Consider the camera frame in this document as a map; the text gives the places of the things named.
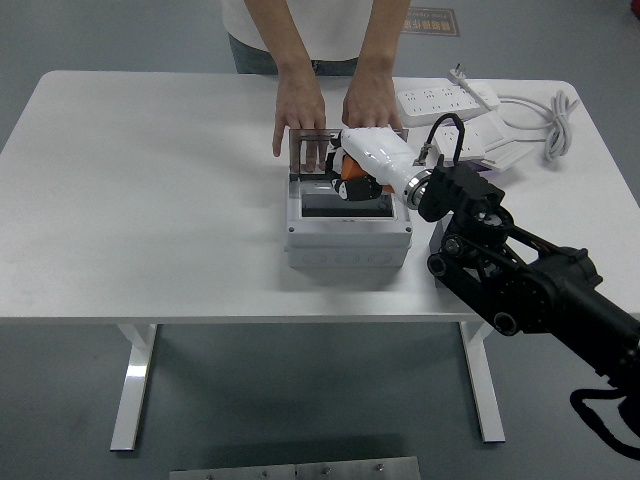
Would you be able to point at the person's right hand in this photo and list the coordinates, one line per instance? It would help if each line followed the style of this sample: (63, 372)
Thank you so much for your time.
(300, 105)

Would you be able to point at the person's left hand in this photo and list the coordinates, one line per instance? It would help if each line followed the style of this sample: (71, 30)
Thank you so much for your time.
(370, 102)

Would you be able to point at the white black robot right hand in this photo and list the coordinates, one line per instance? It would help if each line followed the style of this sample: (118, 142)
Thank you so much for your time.
(380, 152)

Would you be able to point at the orange cylindrical battery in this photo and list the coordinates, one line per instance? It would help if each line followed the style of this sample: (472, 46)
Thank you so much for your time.
(352, 169)

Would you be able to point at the transparent hinged box lid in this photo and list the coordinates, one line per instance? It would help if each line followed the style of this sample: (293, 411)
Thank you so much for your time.
(295, 137)

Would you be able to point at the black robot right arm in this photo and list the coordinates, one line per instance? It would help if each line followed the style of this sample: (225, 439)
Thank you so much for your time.
(550, 295)

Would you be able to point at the person's left forearm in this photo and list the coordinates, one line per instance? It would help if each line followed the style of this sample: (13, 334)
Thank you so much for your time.
(382, 35)

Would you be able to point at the grey plastic junction box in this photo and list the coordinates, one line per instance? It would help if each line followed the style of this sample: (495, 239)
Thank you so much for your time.
(345, 235)

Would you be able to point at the grey block battery holder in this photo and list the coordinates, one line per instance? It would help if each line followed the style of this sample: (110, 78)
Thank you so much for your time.
(435, 240)

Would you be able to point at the white power strip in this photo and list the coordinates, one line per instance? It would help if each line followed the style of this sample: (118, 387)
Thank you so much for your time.
(440, 100)

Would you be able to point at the person's torso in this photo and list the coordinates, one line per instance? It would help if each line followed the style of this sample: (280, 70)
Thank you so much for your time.
(330, 30)

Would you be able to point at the brown floor sign sticker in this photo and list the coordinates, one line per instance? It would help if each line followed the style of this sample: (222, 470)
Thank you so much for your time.
(435, 22)

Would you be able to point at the white table leg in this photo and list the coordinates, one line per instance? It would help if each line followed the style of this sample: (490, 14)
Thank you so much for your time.
(482, 385)
(134, 385)

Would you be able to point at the grey metal plate with screws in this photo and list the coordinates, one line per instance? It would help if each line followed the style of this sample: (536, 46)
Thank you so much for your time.
(295, 470)

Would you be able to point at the white flat switch panel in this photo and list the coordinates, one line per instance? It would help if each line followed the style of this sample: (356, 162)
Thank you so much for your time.
(505, 150)

